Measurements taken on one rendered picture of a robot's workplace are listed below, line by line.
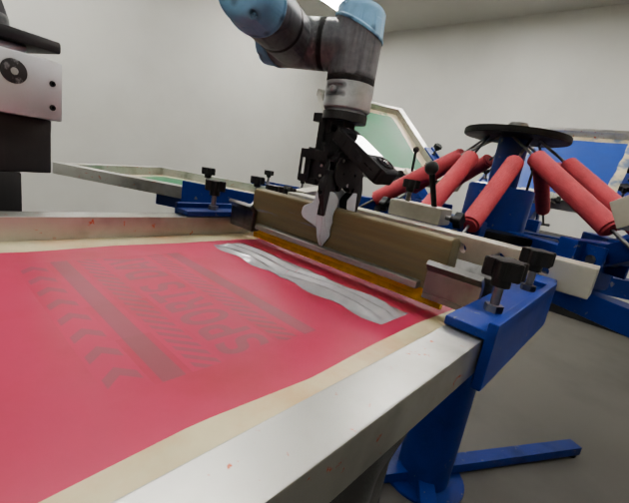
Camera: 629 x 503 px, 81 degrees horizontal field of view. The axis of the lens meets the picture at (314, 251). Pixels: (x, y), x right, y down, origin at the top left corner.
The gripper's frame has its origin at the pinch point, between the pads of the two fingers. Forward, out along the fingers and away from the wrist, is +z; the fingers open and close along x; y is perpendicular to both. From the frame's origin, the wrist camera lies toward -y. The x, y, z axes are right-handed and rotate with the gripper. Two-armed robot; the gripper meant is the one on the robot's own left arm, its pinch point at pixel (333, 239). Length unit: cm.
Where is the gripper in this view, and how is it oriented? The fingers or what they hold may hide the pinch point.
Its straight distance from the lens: 62.1
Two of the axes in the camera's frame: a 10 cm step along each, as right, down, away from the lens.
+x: -6.7, 0.7, -7.4
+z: -1.6, 9.6, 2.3
